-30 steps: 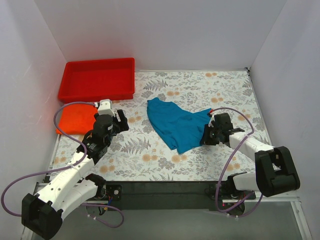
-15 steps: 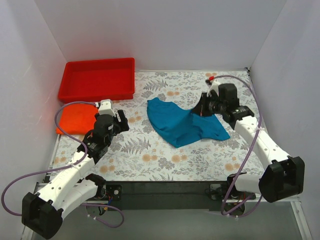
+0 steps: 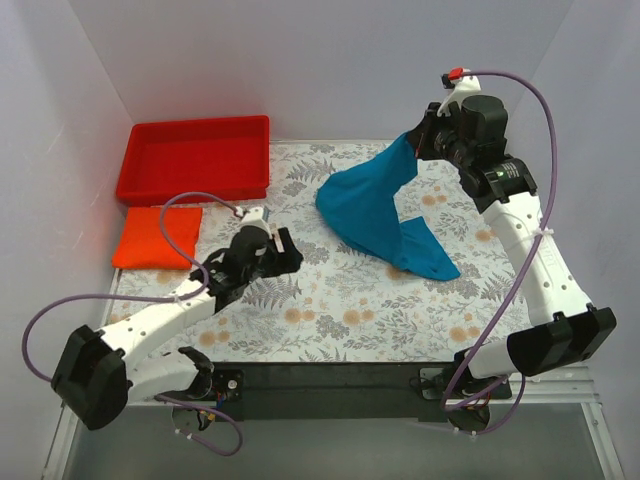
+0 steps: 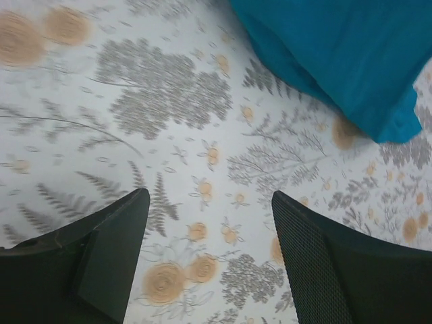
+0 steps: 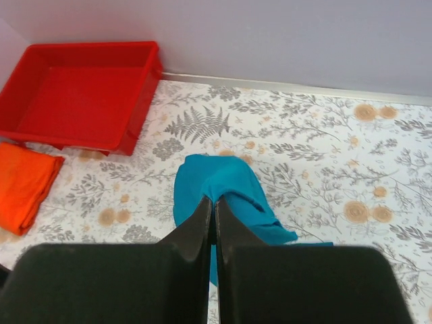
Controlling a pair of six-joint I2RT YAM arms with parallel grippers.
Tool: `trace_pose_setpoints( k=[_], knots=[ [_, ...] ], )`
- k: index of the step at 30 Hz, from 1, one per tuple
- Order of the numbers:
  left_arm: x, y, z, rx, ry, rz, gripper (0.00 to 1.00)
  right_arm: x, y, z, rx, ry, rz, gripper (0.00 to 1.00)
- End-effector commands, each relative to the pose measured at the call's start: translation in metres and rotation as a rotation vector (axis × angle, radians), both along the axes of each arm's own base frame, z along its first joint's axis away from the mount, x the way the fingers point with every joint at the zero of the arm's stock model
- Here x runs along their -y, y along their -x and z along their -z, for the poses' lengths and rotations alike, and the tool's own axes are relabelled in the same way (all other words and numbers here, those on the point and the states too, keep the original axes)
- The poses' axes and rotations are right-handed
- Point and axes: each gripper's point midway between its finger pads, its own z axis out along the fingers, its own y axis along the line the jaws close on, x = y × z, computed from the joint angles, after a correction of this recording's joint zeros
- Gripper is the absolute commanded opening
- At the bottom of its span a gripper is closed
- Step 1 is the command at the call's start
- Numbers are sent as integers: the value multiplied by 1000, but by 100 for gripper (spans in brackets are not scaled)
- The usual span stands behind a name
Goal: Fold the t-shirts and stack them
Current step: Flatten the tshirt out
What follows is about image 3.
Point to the folded orange t shirt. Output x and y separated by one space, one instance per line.
142 245

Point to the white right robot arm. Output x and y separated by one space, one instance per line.
566 327

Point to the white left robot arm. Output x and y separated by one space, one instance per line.
100 372

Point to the floral patterned table mat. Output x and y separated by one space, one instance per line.
346 306

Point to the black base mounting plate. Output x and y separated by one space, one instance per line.
323 390

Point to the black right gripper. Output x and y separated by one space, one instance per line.
430 138

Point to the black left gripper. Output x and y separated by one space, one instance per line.
279 247

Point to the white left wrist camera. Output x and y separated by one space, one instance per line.
256 217

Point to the red plastic tray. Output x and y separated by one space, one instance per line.
227 157

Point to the teal t shirt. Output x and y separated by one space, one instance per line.
358 205

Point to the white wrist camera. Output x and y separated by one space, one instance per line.
256 217
460 84

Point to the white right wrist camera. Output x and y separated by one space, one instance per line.
460 84

